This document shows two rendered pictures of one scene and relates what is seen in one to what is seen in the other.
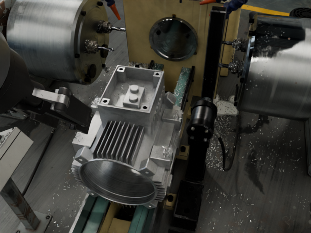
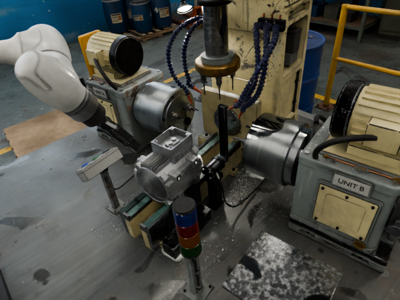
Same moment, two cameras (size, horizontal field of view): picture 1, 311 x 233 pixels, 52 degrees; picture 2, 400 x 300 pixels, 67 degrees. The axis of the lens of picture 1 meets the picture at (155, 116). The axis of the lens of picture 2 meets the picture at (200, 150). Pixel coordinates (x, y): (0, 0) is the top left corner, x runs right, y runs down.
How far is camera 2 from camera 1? 60 cm
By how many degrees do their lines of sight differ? 21
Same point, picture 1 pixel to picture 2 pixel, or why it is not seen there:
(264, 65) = (253, 142)
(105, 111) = (153, 146)
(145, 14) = (212, 103)
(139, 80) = (181, 136)
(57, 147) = not seen: hidden behind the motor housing
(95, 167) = (148, 177)
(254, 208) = (239, 234)
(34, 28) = (146, 101)
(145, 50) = (212, 125)
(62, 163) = not seen: hidden behind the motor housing
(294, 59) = (269, 141)
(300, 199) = not seen: hidden behind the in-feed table
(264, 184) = (254, 223)
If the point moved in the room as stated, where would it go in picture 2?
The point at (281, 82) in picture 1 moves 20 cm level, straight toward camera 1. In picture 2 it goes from (261, 154) to (221, 181)
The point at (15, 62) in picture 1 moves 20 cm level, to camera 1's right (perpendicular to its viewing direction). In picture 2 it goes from (100, 110) to (162, 119)
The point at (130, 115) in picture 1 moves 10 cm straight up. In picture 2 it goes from (163, 150) to (159, 127)
